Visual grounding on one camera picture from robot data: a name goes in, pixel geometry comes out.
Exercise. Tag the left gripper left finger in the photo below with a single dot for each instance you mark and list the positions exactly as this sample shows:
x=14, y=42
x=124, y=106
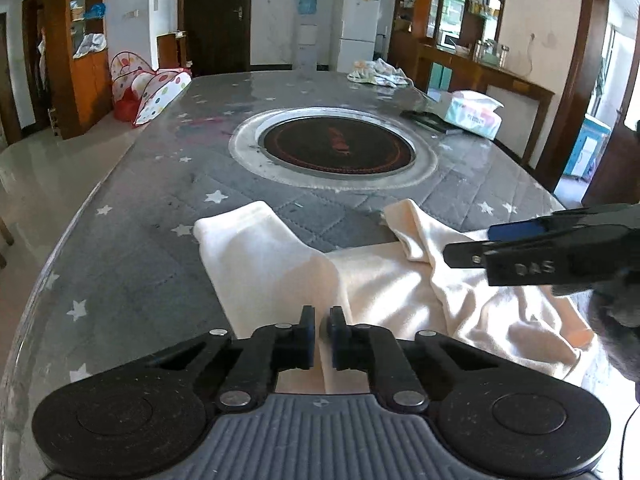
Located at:
x=251, y=366

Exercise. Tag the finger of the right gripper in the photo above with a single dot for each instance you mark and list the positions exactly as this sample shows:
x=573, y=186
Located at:
x=581, y=255
x=561, y=220

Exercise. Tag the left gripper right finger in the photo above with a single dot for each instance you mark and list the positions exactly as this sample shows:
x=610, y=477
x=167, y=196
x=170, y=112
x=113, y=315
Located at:
x=375, y=351

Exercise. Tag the cream white garment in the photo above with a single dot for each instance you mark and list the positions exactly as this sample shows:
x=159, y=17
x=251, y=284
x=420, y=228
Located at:
x=264, y=274

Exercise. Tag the wooden glass side door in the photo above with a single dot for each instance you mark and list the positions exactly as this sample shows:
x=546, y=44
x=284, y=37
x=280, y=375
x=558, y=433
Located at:
x=616, y=178

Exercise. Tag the tissue box pack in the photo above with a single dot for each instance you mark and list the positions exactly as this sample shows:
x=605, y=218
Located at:
x=471, y=111

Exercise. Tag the round black induction cooktop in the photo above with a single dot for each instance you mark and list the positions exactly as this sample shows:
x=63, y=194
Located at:
x=337, y=145

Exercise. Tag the wooden console table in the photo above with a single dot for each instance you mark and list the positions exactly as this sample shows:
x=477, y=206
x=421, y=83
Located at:
x=479, y=77

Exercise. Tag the crumpled patterned cloth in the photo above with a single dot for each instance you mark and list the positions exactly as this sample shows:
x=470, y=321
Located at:
x=379, y=73

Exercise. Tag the wooden display cabinet right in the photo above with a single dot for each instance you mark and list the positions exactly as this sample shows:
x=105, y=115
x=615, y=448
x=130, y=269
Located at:
x=452, y=25

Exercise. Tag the polka dot play tent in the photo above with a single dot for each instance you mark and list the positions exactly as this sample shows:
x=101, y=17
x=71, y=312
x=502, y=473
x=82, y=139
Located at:
x=140, y=93

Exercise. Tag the white refrigerator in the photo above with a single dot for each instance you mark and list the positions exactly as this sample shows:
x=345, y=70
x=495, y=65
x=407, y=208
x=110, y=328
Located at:
x=354, y=31

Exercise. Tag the water dispenser with blue bottle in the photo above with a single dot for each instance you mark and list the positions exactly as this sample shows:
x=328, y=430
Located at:
x=305, y=49

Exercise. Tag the dark wooden entrance door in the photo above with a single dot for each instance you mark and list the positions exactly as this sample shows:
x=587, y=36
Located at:
x=218, y=35

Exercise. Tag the wooden shelf cabinet left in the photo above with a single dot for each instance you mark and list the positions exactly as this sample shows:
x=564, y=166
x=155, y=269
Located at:
x=80, y=84

